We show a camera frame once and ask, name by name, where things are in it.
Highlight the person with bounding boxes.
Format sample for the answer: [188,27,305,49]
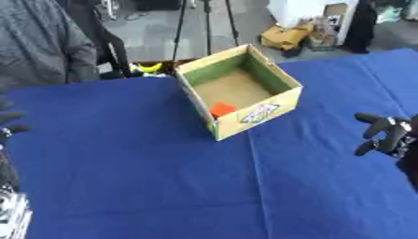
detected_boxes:
[0,0,102,96]

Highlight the black hanging garment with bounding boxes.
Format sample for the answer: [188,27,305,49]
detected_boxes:
[341,0,379,54]

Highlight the black tripod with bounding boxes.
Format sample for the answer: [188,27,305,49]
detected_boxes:
[170,0,242,62]

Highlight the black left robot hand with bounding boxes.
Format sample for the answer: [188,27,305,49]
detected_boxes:
[0,98,33,188]

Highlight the tan cardboard box green inside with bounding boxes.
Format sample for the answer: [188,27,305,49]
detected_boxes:
[174,43,304,142]

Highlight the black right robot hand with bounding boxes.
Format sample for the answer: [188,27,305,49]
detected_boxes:
[353,112,418,190]

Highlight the yellow toy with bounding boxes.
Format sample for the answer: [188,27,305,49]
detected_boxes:
[129,62,167,76]

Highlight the orange red block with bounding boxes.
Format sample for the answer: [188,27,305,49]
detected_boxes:
[209,102,239,120]

